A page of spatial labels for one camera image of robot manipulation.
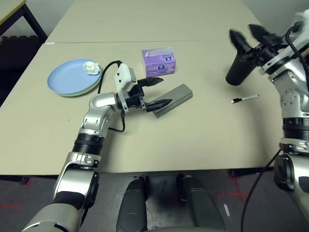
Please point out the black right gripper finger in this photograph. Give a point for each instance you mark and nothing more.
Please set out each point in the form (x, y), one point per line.
(239, 41)
(258, 31)

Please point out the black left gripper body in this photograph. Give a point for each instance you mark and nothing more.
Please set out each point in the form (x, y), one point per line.
(135, 97)

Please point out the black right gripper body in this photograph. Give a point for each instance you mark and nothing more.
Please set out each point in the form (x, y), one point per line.
(263, 50)

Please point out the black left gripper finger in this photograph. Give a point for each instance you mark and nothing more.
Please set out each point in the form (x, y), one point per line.
(150, 81)
(160, 104)

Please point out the grey glasses case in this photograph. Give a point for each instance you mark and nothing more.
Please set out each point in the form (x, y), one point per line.
(178, 94)

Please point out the white marker pen black cap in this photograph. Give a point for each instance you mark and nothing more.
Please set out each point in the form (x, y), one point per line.
(251, 97)

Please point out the white tissue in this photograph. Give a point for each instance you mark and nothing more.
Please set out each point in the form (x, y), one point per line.
(91, 67)

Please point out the blue plastic plate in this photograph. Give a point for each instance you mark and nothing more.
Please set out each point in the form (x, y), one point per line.
(70, 77)

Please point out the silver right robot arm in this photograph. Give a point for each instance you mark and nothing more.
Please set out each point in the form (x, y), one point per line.
(294, 101)

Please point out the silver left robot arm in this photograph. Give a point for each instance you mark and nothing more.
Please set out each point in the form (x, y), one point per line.
(101, 101)

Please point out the purple tissue pack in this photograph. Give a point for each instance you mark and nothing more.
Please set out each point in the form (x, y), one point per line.
(157, 68)

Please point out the black plastic cup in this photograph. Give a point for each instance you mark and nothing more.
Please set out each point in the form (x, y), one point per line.
(237, 72)

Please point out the green plastic plate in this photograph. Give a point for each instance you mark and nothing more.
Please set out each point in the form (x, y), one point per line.
(79, 95)

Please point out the grey robot left leg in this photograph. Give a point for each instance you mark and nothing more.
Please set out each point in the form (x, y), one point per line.
(131, 207)

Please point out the grey robot leg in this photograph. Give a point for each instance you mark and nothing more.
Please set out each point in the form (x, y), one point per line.
(131, 207)
(202, 207)

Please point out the grey robot right leg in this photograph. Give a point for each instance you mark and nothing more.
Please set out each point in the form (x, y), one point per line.
(202, 207)

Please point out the black table foot bar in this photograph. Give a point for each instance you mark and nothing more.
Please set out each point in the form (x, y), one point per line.
(12, 178)
(251, 172)

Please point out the red floor tape cross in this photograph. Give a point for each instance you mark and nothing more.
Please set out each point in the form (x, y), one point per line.
(239, 193)

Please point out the white floor tape strip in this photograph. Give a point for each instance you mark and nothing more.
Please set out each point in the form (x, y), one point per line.
(226, 209)

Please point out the black foam floor mat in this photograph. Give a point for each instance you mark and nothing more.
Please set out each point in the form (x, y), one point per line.
(17, 50)

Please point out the red floor tape line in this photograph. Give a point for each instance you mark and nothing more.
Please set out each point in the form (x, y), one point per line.
(10, 206)

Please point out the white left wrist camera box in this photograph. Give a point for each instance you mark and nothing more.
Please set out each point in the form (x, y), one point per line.
(123, 75)

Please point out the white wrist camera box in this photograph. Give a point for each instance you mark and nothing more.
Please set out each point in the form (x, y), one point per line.
(123, 75)
(303, 18)

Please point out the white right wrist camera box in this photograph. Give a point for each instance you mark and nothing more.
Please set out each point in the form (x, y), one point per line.
(303, 18)

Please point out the beige side table black frame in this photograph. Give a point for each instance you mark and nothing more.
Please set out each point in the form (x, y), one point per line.
(9, 9)

